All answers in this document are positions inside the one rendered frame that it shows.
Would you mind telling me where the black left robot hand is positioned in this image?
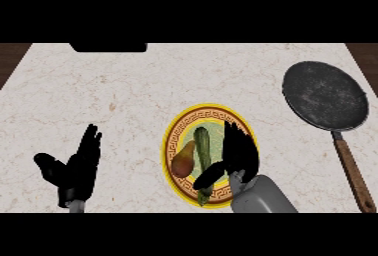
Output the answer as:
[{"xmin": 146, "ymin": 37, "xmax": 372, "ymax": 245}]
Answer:
[{"xmin": 32, "ymin": 123, "xmax": 103, "ymax": 209}]

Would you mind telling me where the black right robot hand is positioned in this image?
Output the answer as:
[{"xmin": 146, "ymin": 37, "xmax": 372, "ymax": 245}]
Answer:
[{"xmin": 192, "ymin": 120, "xmax": 260, "ymax": 191}]

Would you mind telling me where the green squash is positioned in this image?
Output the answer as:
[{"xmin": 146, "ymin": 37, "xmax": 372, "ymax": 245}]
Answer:
[{"xmin": 192, "ymin": 126, "xmax": 215, "ymax": 207}]

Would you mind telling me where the yellow patterned plate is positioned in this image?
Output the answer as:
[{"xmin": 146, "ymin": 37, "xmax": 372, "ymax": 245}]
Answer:
[{"xmin": 161, "ymin": 102, "xmax": 260, "ymax": 210}]

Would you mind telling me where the brown pear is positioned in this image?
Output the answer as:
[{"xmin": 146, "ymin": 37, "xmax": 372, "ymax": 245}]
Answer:
[{"xmin": 170, "ymin": 139, "xmax": 198, "ymax": 179}]

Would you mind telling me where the black appliance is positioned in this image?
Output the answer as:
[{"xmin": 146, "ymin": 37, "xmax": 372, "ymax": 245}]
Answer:
[{"xmin": 68, "ymin": 42, "xmax": 149, "ymax": 53}]

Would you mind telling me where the dark pan with wooden handle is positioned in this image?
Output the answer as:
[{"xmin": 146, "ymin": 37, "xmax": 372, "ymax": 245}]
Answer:
[{"xmin": 280, "ymin": 60, "xmax": 378, "ymax": 214}]

